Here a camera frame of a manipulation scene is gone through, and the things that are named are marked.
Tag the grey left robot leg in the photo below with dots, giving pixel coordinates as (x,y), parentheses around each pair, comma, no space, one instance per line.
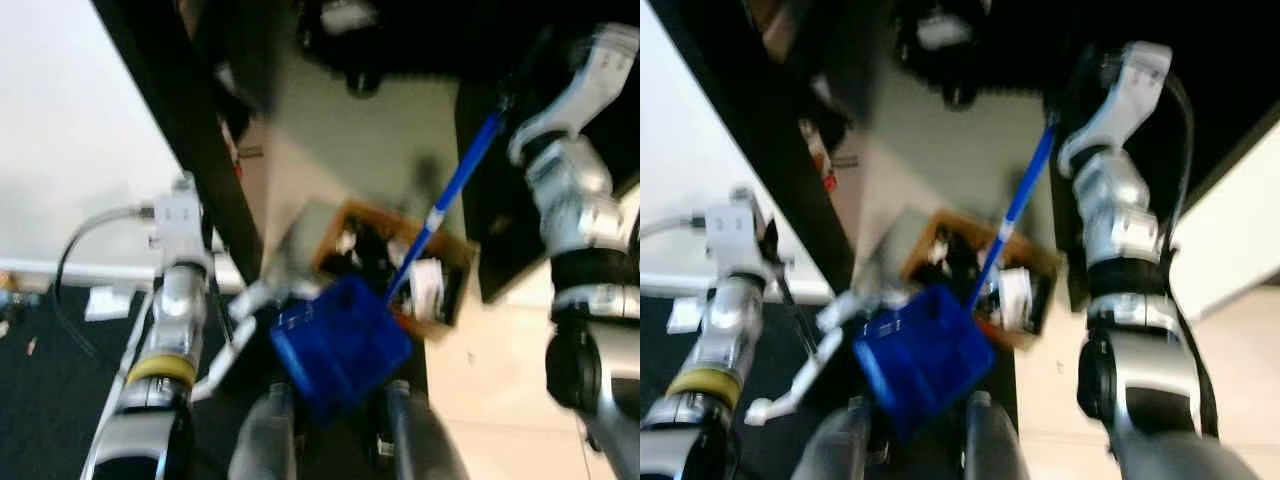
(262,440)
(830,445)

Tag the black desk panel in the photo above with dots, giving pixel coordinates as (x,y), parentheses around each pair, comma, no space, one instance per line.
(170,100)
(490,230)
(1240,80)
(760,130)

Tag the black floor mat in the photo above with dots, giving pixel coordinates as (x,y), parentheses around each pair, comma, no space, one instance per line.
(660,400)
(40,400)

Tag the white paper packet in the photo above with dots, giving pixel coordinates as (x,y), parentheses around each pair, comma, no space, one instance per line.
(428,290)
(1012,298)

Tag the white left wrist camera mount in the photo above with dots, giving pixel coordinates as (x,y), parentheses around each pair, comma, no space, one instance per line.
(738,230)
(178,225)

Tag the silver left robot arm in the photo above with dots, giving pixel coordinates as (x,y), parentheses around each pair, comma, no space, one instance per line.
(165,320)
(735,320)

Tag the white paper note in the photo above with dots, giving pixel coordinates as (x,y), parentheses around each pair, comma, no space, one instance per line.
(105,303)
(682,315)

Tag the black office chair base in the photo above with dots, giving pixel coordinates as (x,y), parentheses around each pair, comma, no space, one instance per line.
(960,95)
(362,82)

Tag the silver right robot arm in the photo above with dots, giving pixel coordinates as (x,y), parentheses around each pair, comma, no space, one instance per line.
(575,200)
(1120,210)

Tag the brown cardboard box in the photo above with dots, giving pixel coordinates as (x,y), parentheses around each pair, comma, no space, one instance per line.
(345,212)
(940,222)

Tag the grey right robot leg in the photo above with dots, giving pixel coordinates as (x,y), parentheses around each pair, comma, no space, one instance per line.
(425,440)
(998,440)

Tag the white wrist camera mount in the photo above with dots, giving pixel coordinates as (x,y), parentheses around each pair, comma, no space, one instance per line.
(738,230)
(1125,100)
(590,85)
(178,225)

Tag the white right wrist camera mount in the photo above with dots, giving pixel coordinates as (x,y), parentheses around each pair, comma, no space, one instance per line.
(1125,100)
(590,85)

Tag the grey robot leg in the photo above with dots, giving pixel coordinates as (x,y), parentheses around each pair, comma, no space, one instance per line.
(425,440)
(830,445)
(998,440)
(262,440)

